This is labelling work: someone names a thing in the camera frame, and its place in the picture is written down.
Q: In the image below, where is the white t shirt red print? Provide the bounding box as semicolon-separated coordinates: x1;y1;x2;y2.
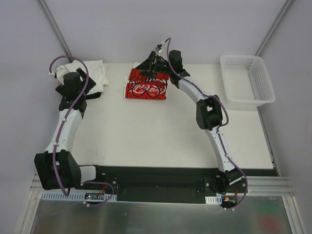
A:
124;62;169;100

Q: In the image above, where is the black t shirt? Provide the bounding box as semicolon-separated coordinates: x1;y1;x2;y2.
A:
86;92;102;100

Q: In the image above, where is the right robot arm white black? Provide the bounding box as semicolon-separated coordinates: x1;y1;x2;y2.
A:
136;50;244;192

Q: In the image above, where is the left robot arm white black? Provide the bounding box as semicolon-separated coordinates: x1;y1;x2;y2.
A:
34;68;103;190

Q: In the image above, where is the white plastic basket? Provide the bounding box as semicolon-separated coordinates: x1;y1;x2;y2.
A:
220;55;276;110

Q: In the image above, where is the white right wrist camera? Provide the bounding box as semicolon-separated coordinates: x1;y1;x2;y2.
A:
155;44;163;55

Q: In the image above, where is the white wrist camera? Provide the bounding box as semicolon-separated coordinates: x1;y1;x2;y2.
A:
49;65;70;83
155;44;163;55

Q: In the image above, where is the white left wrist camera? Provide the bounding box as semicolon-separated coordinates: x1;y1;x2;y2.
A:
49;65;70;83

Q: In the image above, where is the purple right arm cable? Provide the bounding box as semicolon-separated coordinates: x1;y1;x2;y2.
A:
165;37;248;207

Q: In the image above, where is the aluminium frame post left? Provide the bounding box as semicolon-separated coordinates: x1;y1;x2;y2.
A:
37;0;72;56

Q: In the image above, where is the aluminium frame post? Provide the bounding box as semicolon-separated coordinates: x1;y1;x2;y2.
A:
254;0;296;57
37;0;72;56

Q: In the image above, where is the aluminium side rail right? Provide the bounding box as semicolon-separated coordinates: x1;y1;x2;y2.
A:
256;107;280;176

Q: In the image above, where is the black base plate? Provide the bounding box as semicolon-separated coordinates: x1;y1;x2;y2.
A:
95;165;249;203

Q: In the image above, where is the aluminium frame post right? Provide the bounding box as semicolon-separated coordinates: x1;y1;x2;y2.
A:
254;0;296;57

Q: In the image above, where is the white slotted cable duct left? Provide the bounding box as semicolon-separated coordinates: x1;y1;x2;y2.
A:
41;192;117;202

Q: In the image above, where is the white slotted cable duct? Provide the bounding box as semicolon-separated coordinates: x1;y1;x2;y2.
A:
41;192;117;202
205;195;237;205

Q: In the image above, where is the white slotted cable duct right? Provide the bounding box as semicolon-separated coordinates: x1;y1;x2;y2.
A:
205;195;237;205

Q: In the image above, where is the aluminium front rail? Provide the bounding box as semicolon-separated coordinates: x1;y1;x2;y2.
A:
247;176;294;196

